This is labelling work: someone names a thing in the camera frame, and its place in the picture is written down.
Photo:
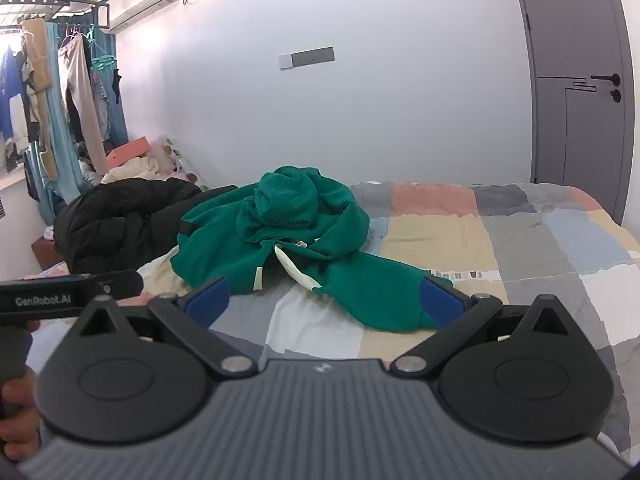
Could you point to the green hoodie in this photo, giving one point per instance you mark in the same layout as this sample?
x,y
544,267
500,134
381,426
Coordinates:
x,y
310,200

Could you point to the black puffer jacket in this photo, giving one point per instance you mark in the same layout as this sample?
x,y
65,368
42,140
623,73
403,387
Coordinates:
x,y
115,220

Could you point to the patchwork bed sheet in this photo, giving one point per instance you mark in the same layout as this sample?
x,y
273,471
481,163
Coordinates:
x,y
525,240

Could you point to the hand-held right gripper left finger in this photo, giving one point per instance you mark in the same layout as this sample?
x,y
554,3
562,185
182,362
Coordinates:
x,y
207,301

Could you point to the black door lock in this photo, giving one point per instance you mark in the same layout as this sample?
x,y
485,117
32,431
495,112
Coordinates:
x,y
615,95

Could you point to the teal clothes hanger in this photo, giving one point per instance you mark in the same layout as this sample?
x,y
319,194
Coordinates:
x,y
102,62

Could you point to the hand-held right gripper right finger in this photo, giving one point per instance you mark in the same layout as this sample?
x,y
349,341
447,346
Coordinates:
x,y
440,301

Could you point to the grey wall panel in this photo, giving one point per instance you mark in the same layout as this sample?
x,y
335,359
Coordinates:
x,y
310,56

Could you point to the cream clothes pile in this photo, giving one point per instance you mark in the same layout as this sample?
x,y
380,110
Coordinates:
x,y
135,170

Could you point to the brown nightstand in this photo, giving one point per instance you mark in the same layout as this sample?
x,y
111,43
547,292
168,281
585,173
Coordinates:
x,y
47,255

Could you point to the grey ceiling clothes rack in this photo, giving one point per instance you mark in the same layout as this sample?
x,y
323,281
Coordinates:
x,y
55,2

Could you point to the beige hanging garment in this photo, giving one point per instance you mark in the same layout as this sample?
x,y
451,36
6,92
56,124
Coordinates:
x,y
37,70

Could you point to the grey door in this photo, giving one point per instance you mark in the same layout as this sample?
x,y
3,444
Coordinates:
x,y
575,60

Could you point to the pale pink hanging pants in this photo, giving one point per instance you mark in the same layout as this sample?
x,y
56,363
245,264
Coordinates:
x,y
82,105

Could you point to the light blue hanging garment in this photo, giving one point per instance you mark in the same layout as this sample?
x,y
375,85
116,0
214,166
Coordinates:
x,y
60,125

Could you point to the person's left hand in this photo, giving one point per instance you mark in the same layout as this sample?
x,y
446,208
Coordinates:
x,y
20,395

